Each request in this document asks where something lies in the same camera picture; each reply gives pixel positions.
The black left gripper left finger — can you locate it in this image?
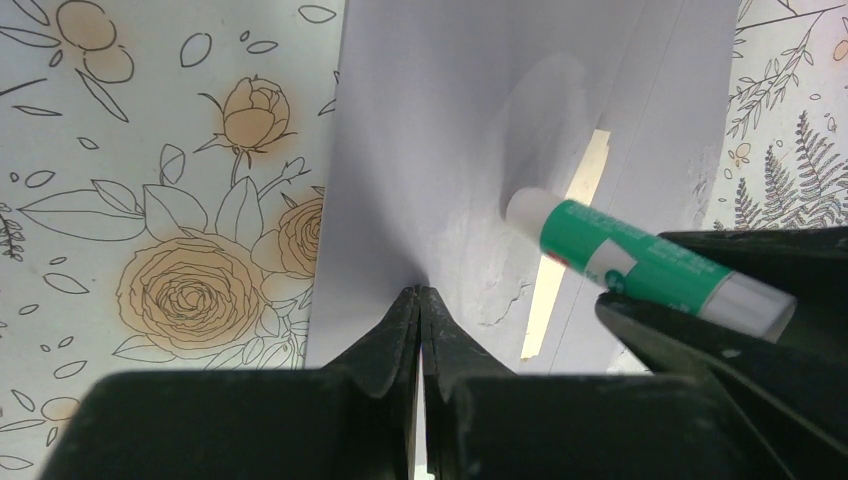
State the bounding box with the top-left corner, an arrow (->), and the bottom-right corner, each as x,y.
41,287 -> 420,479

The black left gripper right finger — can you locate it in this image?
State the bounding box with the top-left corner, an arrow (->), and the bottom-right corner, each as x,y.
421,287 -> 749,479

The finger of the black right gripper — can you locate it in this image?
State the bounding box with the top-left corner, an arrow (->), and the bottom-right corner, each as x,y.
661,227 -> 847,363
595,293 -> 847,479

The green white glue stick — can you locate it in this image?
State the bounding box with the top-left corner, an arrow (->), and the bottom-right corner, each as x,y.
505,188 -> 797,341

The floral patterned table mat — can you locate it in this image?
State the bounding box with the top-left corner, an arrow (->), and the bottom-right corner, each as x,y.
1,1 -> 847,479

